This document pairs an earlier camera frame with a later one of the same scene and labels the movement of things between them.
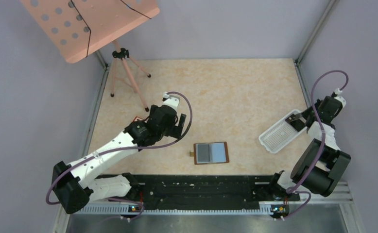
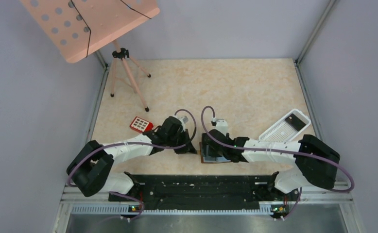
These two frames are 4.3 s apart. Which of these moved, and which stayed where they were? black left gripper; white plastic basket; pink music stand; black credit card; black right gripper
Moved: black right gripper; black left gripper
Stayed: white plastic basket; black credit card; pink music stand
